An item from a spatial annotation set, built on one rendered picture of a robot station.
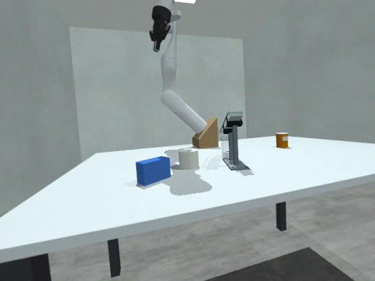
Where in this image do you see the orange pill bottle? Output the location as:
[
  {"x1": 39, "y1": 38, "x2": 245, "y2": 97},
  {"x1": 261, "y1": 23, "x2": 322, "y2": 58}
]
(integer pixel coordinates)
[{"x1": 276, "y1": 133, "x2": 288, "y2": 148}]

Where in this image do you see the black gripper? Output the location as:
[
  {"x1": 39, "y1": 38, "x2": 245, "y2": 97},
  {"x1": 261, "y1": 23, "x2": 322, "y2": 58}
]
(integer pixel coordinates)
[{"x1": 149, "y1": 5, "x2": 171, "y2": 52}]

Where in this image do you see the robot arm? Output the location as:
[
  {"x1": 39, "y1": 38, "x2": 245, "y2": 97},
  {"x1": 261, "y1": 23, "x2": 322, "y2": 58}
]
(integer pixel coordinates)
[{"x1": 153, "y1": 0, "x2": 207, "y2": 134}]

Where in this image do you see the blue rectangular block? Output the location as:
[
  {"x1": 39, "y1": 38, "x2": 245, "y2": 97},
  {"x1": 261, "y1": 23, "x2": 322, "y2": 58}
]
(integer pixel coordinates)
[{"x1": 136, "y1": 156, "x2": 171, "y2": 186}]

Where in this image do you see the clear glass vial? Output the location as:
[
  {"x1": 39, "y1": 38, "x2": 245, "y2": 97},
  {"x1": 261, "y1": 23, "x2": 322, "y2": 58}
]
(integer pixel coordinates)
[{"x1": 221, "y1": 141, "x2": 229, "y2": 158}]

